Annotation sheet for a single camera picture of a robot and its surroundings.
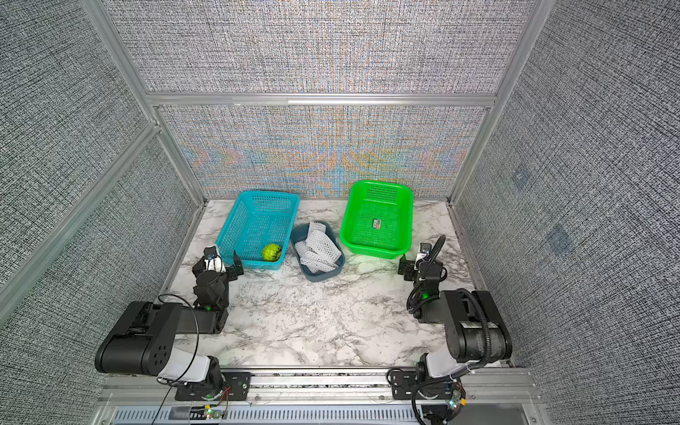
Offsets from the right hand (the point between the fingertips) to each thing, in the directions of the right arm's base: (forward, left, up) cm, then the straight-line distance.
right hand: (419, 249), depth 92 cm
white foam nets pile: (+2, +35, -4) cm, 36 cm away
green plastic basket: (+29, +4, -8) cm, 31 cm away
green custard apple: (0, +52, -3) cm, 52 cm away
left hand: (-3, +66, +3) cm, 67 cm away
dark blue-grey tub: (+9, +43, -3) cm, 44 cm away
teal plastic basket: (+22, +64, -10) cm, 69 cm away
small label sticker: (+18, +12, -9) cm, 24 cm away
